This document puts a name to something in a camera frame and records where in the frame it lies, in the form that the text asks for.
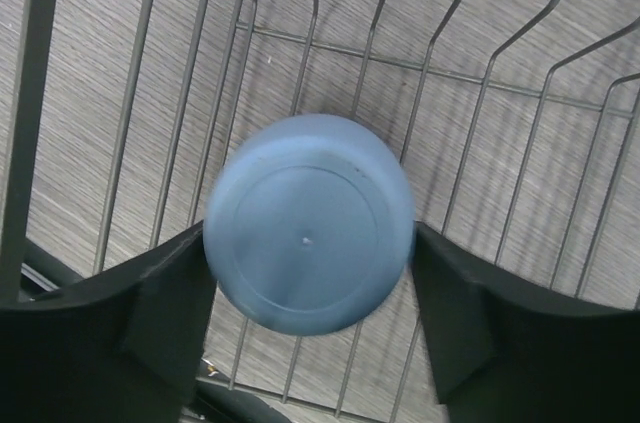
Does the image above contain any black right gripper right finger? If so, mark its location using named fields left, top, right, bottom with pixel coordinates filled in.
left=411, top=224, right=639, bottom=422

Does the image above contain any light blue plastic cup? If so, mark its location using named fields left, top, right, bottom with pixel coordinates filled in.
left=203, top=114, right=415, bottom=336

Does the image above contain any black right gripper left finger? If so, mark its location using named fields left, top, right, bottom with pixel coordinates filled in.
left=1, top=225, right=215, bottom=423

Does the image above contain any black wire dish rack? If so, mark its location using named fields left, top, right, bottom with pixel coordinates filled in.
left=1, top=0, right=639, bottom=422

